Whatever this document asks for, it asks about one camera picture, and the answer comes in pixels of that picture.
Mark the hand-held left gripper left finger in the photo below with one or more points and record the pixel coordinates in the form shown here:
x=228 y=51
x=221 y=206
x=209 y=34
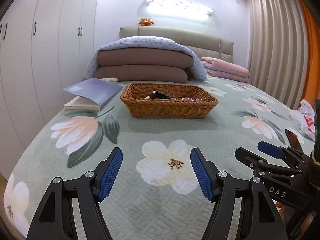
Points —
x=110 y=172

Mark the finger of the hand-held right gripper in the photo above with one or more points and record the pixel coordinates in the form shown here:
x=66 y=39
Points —
x=268 y=148
x=246 y=158

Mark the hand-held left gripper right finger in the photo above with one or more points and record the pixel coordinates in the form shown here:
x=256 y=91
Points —
x=202 y=175

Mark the brown wicker basket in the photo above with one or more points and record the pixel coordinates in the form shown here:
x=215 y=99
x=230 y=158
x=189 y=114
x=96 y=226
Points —
x=162 y=107

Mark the person's right hand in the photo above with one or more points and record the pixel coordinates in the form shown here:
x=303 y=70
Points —
x=281 y=211

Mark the dark flat object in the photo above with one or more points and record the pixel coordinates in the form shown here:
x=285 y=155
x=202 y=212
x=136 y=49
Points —
x=293 y=138

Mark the white plastic bag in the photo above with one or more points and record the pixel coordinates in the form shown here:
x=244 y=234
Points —
x=306 y=117

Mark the green floral bedspread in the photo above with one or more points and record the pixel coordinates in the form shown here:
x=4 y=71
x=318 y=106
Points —
x=150 y=135

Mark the white book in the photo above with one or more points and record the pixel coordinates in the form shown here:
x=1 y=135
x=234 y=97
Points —
x=80 y=103

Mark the blue book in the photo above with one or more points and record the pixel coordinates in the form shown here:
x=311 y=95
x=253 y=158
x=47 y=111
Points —
x=100 y=90

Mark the folded pink blanket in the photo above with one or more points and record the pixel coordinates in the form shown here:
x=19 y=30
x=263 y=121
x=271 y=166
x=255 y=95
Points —
x=225 y=68

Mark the cream fluffy cloth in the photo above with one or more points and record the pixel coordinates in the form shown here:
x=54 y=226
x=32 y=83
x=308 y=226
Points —
x=110 y=79

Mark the beige curtain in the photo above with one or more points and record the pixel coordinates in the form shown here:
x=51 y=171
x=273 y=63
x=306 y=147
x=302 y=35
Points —
x=275 y=42

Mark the folded brown quilt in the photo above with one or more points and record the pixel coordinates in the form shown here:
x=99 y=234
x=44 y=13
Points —
x=140 y=58

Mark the white wardrobe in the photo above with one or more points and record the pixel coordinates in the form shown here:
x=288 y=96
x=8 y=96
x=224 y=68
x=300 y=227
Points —
x=37 y=67

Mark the beige bed headboard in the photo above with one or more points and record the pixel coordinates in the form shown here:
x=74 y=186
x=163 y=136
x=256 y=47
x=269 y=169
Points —
x=200 y=36

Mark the orange plush toy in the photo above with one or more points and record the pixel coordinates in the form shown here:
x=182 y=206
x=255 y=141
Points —
x=146 y=22

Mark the wall light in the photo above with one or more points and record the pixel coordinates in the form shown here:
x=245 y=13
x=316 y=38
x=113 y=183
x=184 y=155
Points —
x=175 y=8

